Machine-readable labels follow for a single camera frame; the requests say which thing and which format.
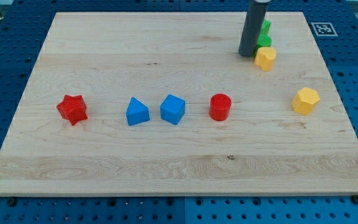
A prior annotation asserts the yellow hexagon block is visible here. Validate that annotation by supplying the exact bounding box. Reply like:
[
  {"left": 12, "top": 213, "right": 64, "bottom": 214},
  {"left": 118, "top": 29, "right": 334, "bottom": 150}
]
[{"left": 291, "top": 87, "right": 321, "bottom": 116}]

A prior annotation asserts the blue cube block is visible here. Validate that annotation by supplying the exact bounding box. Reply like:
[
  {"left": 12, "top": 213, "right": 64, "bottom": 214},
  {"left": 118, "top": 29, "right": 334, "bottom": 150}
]
[{"left": 160, "top": 95, "right": 185, "bottom": 125}]

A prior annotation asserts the wooden board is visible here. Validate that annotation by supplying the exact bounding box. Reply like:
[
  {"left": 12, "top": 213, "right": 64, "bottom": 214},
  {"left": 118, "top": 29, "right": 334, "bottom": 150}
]
[{"left": 0, "top": 12, "right": 358, "bottom": 197}]

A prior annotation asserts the red cylinder block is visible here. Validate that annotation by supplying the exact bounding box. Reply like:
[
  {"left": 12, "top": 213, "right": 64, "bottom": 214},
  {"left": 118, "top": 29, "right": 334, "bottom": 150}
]
[{"left": 209, "top": 93, "right": 232, "bottom": 121}]

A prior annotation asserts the blue triangle block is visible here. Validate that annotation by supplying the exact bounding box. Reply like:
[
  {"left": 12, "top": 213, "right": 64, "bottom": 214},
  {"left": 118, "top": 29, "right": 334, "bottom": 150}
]
[{"left": 126, "top": 97, "right": 150, "bottom": 126}]

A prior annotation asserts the yellow heart block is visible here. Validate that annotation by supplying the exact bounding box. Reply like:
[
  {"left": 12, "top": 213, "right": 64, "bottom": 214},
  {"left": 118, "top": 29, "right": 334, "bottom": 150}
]
[{"left": 254, "top": 47, "right": 277, "bottom": 72}]

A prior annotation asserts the red star block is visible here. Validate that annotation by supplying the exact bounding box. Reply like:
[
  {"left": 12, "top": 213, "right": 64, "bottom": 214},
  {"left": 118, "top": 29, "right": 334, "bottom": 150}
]
[{"left": 56, "top": 95, "right": 88, "bottom": 126}]

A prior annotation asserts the green round block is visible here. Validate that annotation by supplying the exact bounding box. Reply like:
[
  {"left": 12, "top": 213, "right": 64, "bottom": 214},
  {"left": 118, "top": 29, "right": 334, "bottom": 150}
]
[{"left": 254, "top": 34, "right": 272, "bottom": 56}]

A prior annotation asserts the green block at back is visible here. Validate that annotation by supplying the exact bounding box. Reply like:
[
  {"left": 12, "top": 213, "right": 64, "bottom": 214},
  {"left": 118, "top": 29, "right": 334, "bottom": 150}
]
[{"left": 260, "top": 19, "right": 271, "bottom": 35}]

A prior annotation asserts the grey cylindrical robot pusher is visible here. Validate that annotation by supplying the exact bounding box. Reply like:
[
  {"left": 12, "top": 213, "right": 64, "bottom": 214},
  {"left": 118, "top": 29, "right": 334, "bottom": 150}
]
[{"left": 238, "top": 0, "right": 271, "bottom": 57}]

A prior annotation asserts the white fiducial marker tag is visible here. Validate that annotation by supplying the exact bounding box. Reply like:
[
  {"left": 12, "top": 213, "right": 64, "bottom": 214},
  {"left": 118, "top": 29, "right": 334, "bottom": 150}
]
[{"left": 311, "top": 22, "right": 337, "bottom": 37}]

